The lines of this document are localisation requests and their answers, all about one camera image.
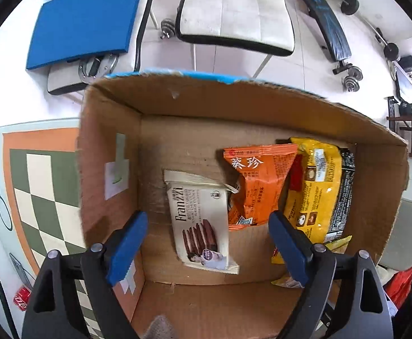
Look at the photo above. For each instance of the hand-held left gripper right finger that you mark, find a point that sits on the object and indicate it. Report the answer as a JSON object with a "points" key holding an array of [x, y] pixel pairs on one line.
{"points": [[290, 250]]}

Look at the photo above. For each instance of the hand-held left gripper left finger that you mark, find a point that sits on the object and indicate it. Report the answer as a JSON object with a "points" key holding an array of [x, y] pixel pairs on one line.
{"points": [[126, 247]]}

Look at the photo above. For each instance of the brown cardboard box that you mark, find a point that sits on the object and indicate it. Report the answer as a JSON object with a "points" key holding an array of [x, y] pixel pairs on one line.
{"points": [[192, 137]]}

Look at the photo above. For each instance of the small yellow snack packet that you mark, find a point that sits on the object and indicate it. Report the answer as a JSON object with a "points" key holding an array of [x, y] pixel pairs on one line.
{"points": [[338, 244]]}

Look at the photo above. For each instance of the large yellow snack packet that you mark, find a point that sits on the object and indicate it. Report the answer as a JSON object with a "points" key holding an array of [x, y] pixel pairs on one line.
{"points": [[311, 197]]}

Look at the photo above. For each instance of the orange snack packet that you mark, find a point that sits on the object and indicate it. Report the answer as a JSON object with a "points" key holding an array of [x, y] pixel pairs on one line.
{"points": [[262, 187]]}

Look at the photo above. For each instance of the white wafer packet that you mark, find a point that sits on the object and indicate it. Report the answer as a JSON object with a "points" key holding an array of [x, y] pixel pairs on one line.
{"points": [[199, 219]]}

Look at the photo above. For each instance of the green checkered mat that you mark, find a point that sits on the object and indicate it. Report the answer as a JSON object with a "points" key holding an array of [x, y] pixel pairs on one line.
{"points": [[47, 197]]}

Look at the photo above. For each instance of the red plastic bag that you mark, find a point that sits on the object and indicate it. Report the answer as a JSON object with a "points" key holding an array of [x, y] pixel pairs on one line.
{"points": [[401, 284]]}

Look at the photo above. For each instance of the red can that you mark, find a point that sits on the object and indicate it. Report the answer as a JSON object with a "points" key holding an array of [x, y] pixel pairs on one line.
{"points": [[22, 298]]}

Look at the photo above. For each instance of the grey chair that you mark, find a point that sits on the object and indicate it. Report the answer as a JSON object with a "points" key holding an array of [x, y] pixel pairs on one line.
{"points": [[410, 233]]}

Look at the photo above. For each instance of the white chair with cushion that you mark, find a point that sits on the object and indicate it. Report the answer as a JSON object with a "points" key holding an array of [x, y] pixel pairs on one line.
{"points": [[61, 77]]}

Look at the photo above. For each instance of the chrome dumbbell with black stand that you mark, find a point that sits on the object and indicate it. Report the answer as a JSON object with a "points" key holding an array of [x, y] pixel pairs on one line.
{"points": [[352, 79]]}

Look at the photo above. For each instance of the small chrome dumbbell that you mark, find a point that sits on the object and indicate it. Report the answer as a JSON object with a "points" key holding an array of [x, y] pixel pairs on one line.
{"points": [[168, 28]]}

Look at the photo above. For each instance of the blue seat cushion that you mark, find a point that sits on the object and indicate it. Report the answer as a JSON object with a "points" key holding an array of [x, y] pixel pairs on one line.
{"points": [[82, 24]]}

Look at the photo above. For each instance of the black weight bench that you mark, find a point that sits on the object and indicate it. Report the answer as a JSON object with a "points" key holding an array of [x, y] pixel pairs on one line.
{"points": [[326, 17]]}

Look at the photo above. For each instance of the white padded chair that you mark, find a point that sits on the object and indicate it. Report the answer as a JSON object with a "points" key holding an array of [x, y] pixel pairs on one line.
{"points": [[234, 7]]}

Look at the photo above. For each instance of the barbell with black plates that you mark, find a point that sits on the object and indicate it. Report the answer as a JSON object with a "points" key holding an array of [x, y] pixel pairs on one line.
{"points": [[350, 6]]}

